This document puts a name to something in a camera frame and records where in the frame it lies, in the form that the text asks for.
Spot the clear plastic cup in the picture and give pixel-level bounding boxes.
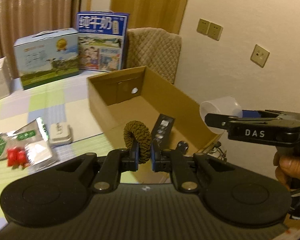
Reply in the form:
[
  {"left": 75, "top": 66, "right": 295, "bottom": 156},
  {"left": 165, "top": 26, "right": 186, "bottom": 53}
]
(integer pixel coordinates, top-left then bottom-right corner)
[{"left": 199, "top": 96, "right": 243, "bottom": 125}]

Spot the red black small gadget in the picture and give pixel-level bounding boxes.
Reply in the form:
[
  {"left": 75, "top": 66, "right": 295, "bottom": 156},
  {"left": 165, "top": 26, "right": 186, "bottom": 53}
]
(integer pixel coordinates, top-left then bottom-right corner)
[{"left": 176, "top": 141, "right": 189, "bottom": 155}]

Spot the black Flyco shaver box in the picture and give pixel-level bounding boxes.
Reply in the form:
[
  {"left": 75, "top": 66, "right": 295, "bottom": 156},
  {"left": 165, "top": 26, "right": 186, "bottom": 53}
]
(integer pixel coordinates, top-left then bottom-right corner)
[{"left": 151, "top": 114, "right": 175, "bottom": 151}]

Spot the brown braided paracord bracelet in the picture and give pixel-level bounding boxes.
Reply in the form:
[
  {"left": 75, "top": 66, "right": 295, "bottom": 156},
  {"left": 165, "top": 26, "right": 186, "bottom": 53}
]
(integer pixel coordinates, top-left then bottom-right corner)
[{"left": 123, "top": 120, "right": 153, "bottom": 165}]

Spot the white plug adapter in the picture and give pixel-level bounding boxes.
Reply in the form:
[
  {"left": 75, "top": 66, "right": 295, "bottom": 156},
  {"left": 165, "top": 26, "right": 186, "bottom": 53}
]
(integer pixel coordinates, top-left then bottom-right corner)
[{"left": 49, "top": 122, "right": 73, "bottom": 147}]

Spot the silver green tea pouch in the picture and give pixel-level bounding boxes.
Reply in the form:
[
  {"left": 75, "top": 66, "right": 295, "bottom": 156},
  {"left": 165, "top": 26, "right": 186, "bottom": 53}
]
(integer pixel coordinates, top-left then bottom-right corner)
[{"left": 0, "top": 117, "right": 49, "bottom": 160}]

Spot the red pig figurine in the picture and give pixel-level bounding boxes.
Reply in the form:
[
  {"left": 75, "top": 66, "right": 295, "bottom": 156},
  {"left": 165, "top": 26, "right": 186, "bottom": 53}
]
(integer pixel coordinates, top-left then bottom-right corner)
[{"left": 7, "top": 147, "right": 29, "bottom": 168}]

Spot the person right hand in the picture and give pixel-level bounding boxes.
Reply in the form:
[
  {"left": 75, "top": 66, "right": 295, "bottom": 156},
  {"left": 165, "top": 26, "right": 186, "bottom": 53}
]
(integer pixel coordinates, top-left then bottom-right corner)
[{"left": 273, "top": 152, "right": 300, "bottom": 189}]

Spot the open brown cardboard box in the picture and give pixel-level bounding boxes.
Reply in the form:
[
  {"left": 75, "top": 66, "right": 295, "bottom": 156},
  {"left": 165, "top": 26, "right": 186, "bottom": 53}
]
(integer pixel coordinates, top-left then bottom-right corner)
[{"left": 87, "top": 67, "right": 217, "bottom": 193}]

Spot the plaid bed sheet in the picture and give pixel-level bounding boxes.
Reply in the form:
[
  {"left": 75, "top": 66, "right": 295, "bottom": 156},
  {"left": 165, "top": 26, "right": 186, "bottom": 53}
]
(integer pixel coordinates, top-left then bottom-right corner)
[{"left": 0, "top": 69, "right": 171, "bottom": 230}]

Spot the quilted beige chair cover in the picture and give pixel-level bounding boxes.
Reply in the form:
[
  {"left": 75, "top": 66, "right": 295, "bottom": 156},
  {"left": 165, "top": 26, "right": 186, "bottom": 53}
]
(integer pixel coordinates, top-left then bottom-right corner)
[{"left": 126, "top": 27, "right": 182, "bottom": 83}]

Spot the green pure milk carton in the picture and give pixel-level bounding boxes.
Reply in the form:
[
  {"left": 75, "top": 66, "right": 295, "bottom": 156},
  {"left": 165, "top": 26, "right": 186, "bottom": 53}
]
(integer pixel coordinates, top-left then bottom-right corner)
[{"left": 13, "top": 28, "right": 80, "bottom": 90}]

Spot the blue milk carton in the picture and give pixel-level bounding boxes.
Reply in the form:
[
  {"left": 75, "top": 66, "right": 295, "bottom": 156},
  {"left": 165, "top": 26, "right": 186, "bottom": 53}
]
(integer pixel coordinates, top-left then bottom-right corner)
[{"left": 76, "top": 11, "right": 129, "bottom": 72}]

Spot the wooden door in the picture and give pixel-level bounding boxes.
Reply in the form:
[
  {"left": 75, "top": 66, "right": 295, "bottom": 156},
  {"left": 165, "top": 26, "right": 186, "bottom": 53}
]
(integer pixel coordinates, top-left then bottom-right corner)
[{"left": 110, "top": 0, "right": 187, "bottom": 34}]

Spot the brown curtain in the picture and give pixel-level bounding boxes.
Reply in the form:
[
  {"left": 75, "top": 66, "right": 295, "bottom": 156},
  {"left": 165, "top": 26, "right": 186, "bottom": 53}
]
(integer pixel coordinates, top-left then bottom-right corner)
[{"left": 0, "top": 0, "right": 84, "bottom": 63}]

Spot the beige wall socket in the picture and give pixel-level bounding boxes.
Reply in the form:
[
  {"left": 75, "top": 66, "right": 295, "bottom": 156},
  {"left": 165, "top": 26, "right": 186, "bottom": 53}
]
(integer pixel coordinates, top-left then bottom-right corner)
[{"left": 251, "top": 44, "right": 270, "bottom": 68}]

